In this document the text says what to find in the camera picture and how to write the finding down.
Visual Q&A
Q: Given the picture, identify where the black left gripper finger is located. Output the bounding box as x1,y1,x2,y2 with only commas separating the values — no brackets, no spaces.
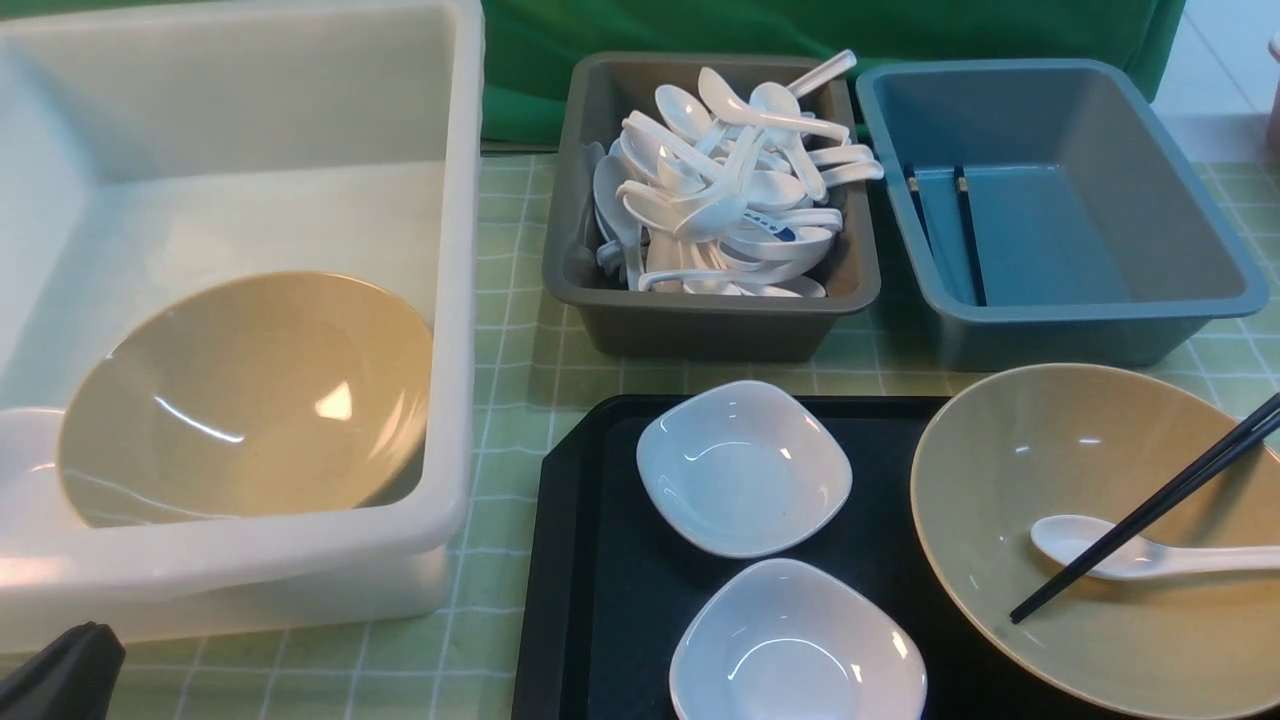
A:
1,623,125,719

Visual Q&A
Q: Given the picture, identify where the white square dish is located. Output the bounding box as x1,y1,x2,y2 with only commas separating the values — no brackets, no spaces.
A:
636,380,852,559
669,559,928,719

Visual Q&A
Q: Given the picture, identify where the beige noodle bowl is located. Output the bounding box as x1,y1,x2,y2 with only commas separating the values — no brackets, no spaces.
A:
910,363,1279,719

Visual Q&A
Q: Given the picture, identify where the white soup spoon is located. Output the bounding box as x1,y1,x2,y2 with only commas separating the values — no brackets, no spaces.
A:
1030,515,1279,582

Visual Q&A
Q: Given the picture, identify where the beige bowl in tub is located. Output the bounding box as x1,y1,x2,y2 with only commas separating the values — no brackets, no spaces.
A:
55,272,433,528

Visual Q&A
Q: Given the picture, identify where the green checkered table mat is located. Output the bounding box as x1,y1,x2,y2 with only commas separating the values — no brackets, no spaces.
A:
0,152,1280,720

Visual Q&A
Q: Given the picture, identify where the large white plastic tub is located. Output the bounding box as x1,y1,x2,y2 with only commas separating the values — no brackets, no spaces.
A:
3,1,484,653

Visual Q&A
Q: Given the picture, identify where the black serving tray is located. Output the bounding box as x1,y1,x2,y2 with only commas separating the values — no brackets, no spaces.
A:
513,396,1079,719

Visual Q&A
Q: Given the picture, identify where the grey plastic spoon bin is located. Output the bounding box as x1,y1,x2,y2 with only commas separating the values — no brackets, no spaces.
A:
543,51,881,363

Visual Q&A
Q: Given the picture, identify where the green backdrop cloth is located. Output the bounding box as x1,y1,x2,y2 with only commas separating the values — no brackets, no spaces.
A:
481,1,1185,145

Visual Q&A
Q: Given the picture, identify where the white spoon with blue mark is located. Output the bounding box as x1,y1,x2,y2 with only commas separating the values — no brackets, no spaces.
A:
719,225,835,266

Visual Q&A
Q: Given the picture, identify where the white spoon top of pile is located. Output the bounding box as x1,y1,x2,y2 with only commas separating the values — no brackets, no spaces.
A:
698,67,850,142

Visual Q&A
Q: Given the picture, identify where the white spoon sticking up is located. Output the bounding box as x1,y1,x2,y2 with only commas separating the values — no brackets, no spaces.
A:
786,49,858,99

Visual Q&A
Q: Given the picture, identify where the black chopstick gold band left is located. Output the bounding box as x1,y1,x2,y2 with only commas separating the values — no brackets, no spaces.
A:
902,163,934,256

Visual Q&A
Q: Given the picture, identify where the black chopstick gold band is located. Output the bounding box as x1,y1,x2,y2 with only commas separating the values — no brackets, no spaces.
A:
902,163,934,256
954,165,988,307

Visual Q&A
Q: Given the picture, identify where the black chopstick gold band right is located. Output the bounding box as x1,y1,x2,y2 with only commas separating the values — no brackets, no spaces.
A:
954,165,988,307

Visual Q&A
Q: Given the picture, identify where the blue plastic chopstick bin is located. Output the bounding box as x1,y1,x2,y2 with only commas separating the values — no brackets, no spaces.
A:
856,58,1270,372

